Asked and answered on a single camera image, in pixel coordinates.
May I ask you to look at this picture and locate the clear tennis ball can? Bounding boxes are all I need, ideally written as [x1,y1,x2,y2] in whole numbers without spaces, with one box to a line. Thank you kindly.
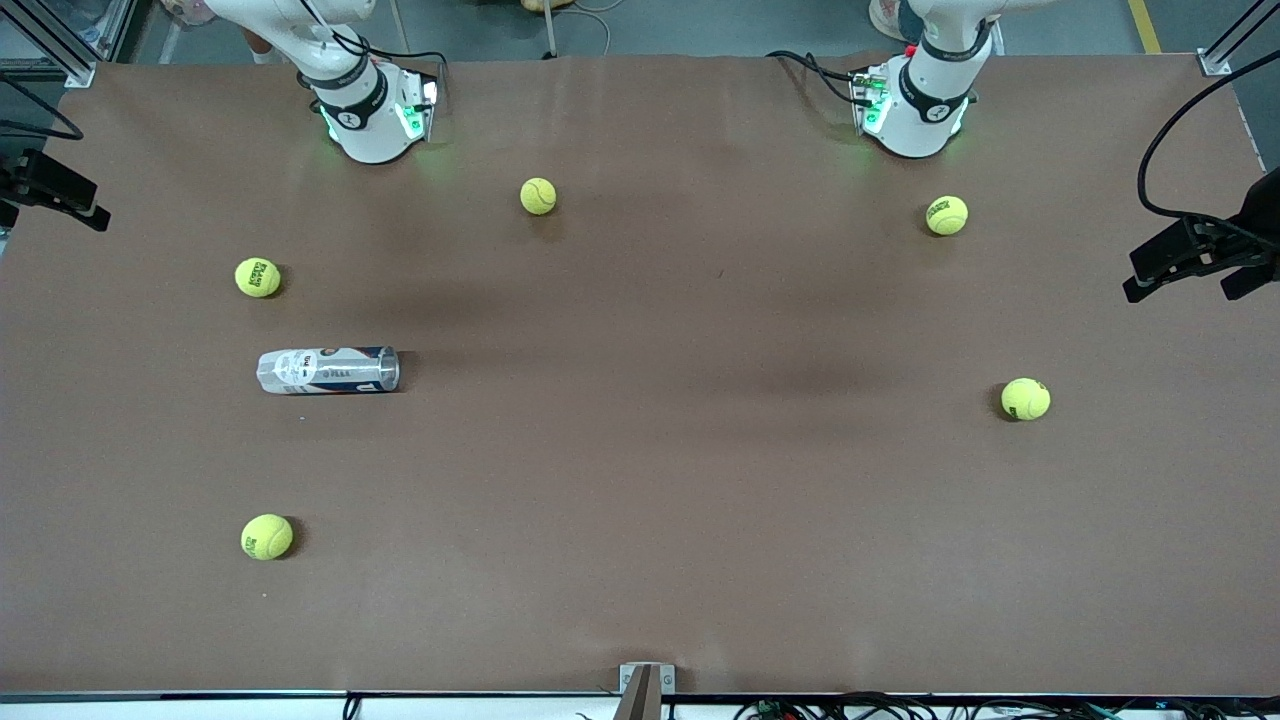
[256,346,401,396]

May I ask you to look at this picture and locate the brown table cover sheet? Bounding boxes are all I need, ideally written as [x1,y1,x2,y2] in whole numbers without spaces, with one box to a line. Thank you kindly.
[0,55,1280,697]

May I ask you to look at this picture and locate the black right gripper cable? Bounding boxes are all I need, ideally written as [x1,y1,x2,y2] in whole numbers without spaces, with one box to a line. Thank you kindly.
[0,72,86,143]

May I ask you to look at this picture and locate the aluminium frame post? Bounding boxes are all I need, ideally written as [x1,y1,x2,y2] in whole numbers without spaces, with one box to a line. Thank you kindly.
[1197,0,1280,78]
[0,0,137,89]

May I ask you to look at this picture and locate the black right arm base cable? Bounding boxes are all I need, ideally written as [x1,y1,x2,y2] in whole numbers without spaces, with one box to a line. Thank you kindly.
[298,0,448,76]

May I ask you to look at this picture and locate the black arm base cable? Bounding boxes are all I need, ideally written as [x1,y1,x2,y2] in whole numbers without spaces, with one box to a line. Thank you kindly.
[767,49,863,107]
[298,0,448,76]

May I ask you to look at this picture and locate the black left arm base cable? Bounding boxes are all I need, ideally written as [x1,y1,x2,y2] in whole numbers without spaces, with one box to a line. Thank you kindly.
[767,49,863,107]

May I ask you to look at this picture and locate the black cable bundle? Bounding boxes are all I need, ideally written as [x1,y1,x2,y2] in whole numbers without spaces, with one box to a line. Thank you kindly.
[733,690,1280,720]

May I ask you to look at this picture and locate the white floor cable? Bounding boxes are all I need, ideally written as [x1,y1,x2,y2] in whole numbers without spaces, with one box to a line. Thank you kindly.
[543,0,613,59]

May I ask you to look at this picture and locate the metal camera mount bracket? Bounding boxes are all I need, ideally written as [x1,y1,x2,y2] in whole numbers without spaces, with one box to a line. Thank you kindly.
[614,662,677,720]

